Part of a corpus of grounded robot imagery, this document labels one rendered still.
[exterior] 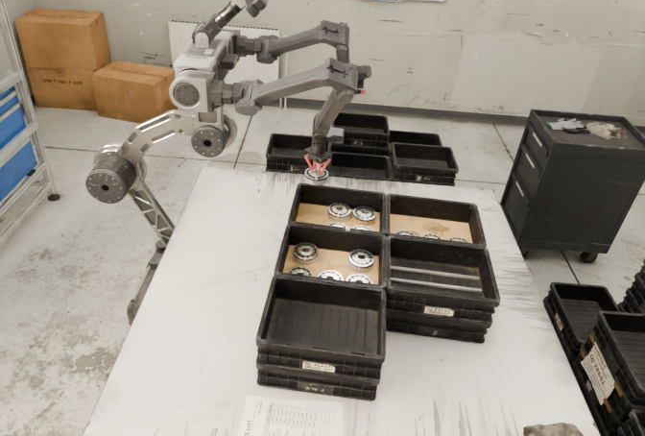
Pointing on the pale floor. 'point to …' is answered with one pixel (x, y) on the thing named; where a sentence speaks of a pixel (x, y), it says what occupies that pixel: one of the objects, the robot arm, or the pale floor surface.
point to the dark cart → (572, 184)
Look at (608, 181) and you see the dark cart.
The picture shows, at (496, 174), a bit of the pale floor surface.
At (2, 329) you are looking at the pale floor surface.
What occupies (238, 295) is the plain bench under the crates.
